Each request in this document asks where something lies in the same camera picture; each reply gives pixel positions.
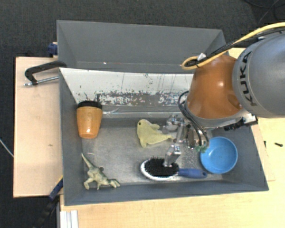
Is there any grey metal bin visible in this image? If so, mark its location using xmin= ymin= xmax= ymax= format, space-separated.
xmin=56 ymin=19 xmax=269 ymax=206

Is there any blue bowl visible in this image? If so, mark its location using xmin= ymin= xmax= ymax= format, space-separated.
xmin=199 ymin=136 xmax=238 ymax=175

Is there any pale yellow toy dolphin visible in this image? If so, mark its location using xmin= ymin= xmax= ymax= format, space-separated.
xmin=136 ymin=119 xmax=174 ymax=148

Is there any green toy dinosaur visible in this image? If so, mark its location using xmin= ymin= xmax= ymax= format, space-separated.
xmin=81 ymin=152 xmax=121 ymax=190

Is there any orange cup with black rim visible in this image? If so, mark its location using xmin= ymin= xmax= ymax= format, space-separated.
xmin=76 ymin=100 xmax=103 ymax=139

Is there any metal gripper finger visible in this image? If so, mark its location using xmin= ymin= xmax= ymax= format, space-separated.
xmin=163 ymin=144 xmax=182 ymax=168
xmin=161 ymin=114 xmax=181 ymax=134

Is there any blue-handled hairbrush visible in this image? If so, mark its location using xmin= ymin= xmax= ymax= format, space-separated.
xmin=140 ymin=157 xmax=208 ymax=181

